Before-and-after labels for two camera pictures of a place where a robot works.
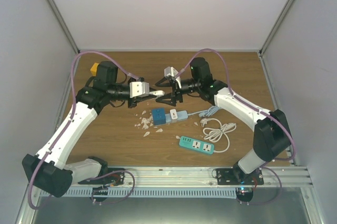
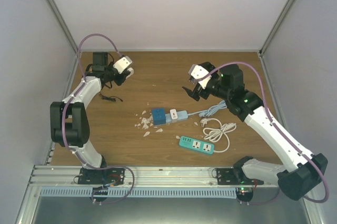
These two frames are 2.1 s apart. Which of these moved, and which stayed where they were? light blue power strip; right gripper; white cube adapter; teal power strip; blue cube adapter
Moved: white cube adapter; right gripper
Stayed: light blue power strip; teal power strip; blue cube adapter
